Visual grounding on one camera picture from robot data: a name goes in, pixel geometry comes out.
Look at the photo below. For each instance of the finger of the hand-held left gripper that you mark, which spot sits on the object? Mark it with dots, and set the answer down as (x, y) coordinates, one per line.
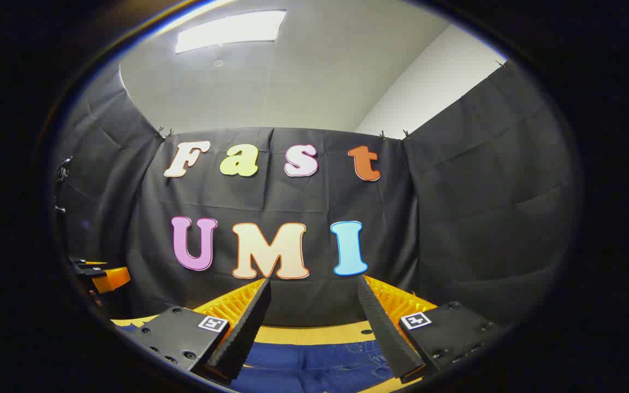
(112, 278)

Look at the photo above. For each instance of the dark metal stand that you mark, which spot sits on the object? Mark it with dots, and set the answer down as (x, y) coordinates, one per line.
(63, 169)

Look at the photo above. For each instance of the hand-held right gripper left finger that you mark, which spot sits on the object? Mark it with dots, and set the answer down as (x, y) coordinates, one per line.
(246, 333)

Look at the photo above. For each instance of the black backdrop cloth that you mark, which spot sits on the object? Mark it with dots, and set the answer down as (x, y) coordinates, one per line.
(456, 218)

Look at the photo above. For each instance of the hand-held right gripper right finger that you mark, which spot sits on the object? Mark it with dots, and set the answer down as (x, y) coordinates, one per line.
(385, 333)

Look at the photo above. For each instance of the blue denim jeans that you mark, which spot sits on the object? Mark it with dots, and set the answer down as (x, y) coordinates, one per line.
(314, 365)

